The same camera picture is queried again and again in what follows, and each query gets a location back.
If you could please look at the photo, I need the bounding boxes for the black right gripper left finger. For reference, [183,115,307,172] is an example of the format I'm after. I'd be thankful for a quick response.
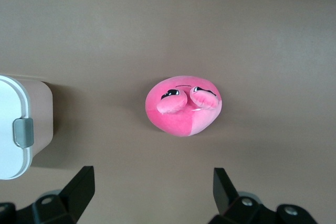
[30,166,96,224]

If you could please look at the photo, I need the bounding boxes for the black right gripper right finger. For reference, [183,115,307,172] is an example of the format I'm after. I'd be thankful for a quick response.
[207,167,319,224]

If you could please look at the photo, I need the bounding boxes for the pink plush toy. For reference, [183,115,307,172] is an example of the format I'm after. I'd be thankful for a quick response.
[145,76,224,137]

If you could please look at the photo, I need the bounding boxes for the white box lid grey clips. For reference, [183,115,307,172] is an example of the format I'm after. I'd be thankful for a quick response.
[0,74,34,180]

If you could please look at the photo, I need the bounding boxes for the pink translucent plastic box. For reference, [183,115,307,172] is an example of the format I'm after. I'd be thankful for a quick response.
[15,78,55,168]

